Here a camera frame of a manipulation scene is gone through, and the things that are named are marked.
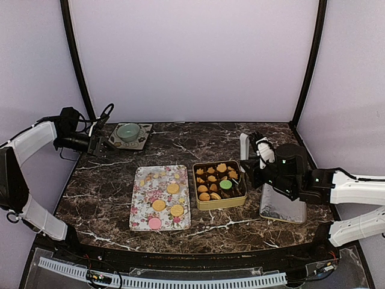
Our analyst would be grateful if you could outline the black frame post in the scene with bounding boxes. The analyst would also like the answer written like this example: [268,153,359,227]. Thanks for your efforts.
[289,0,328,131]
[60,0,96,120]

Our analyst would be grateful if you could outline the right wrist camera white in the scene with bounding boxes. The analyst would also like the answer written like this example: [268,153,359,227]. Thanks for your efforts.
[249,132,275,169]

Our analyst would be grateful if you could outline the floral square coaster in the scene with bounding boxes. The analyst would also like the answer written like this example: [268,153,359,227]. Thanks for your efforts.
[108,123,153,150]

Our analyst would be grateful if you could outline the floral rectangular tray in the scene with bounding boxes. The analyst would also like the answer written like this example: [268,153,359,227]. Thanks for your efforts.
[129,165,191,231]

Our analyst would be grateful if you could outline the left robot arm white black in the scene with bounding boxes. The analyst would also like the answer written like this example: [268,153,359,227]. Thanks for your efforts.
[1,104,115,263]

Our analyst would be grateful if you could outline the chocolate chip cookie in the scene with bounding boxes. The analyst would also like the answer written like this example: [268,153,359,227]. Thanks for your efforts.
[199,192,211,202]

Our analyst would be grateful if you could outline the green macaron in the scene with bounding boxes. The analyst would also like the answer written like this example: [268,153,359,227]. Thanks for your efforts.
[220,179,233,190]

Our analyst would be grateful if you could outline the gold cookie tin box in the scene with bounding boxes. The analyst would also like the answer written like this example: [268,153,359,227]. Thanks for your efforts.
[192,160,248,211]

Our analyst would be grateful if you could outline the green ceramic bowl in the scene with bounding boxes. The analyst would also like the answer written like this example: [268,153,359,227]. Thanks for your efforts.
[116,123,140,143]

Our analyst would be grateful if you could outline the white cable duct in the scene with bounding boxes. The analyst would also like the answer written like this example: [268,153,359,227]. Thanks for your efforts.
[38,257,288,289]

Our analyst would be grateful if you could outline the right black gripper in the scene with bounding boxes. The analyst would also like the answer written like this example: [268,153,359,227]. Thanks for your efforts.
[241,155,297,196]

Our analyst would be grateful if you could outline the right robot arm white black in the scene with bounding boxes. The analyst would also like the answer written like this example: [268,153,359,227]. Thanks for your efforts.
[240,139,384,261]

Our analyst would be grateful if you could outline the metal serving tongs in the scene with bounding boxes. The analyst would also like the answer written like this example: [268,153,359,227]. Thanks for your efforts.
[236,132,250,195]

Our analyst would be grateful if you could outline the round waffle cookie bottom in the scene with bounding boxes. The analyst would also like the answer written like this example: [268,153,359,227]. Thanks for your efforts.
[210,193,221,200]

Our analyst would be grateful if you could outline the right black frame post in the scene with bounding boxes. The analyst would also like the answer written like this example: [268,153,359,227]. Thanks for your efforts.
[289,0,328,131]

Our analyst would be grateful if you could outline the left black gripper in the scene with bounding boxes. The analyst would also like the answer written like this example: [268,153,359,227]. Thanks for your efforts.
[55,131,119,157]

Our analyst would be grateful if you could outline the silver tin lid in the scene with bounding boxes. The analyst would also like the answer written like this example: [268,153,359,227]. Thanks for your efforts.
[259,184,307,224]

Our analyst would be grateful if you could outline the left black frame post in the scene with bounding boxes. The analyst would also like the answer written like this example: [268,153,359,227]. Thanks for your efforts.
[60,0,96,120]

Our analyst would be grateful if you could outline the brown round cookie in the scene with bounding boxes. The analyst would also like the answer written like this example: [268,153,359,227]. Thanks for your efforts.
[197,185,208,193]

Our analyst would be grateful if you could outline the pink macaron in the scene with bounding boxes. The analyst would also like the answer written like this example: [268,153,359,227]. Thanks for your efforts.
[149,217,162,230]

